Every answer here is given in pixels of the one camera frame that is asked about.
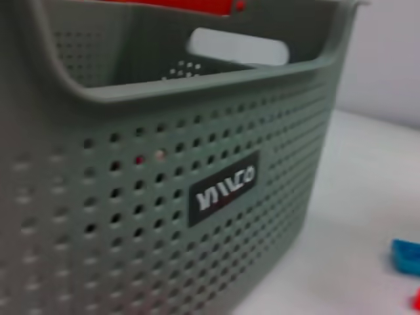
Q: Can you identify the blue square brick plate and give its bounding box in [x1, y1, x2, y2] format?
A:
[390, 238, 420, 277]

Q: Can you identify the orange curved plastic rim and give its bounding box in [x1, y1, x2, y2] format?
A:
[98, 0, 247, 18]

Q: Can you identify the grey-green perforated storage bin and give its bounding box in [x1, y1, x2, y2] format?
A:
[0, 0, 370, 315]

